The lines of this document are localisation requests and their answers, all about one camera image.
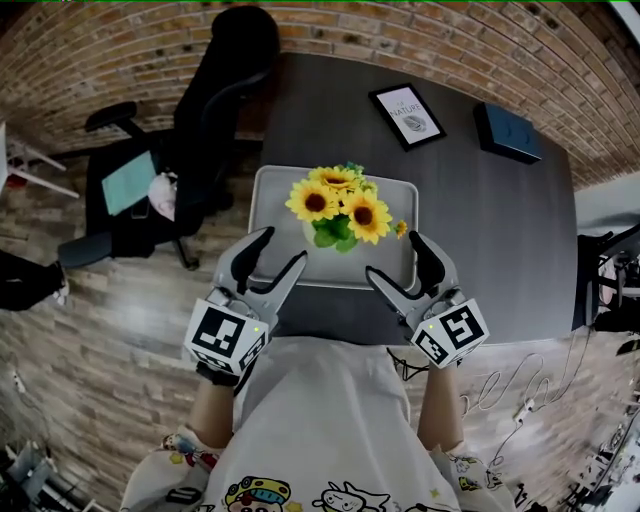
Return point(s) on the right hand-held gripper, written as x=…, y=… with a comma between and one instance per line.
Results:
x=460, y=327

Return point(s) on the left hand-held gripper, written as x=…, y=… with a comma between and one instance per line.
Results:
x=217, y=332

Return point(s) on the grey tray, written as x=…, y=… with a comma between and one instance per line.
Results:
x=270, y=190

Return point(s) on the sunflower bouquet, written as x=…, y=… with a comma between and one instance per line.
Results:
x=315, y=200

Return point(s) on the person's right forearm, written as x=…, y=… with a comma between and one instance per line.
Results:
x=442, y=410

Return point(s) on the person's left forearm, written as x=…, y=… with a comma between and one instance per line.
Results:
x=212, y=410

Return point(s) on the pink plush toy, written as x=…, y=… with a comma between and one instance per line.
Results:
x=162, y=195

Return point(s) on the white power strip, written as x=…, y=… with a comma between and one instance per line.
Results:
x=525, y=410

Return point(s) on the teal book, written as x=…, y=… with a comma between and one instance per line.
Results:
x=127, y=185

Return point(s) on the person's white cartoon shirt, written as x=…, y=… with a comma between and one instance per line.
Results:
x=325, y=425

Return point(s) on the black framed leaf picture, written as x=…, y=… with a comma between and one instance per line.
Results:
x=407, y=117

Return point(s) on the black desk chair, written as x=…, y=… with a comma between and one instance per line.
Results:
x=600, y=280

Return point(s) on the dark blue box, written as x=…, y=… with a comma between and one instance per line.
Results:
x=510, y=132

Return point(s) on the black high-back office chair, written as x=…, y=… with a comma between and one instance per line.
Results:
x=225, y=75

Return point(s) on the white side table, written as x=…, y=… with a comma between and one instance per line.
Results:
x=2, y=160

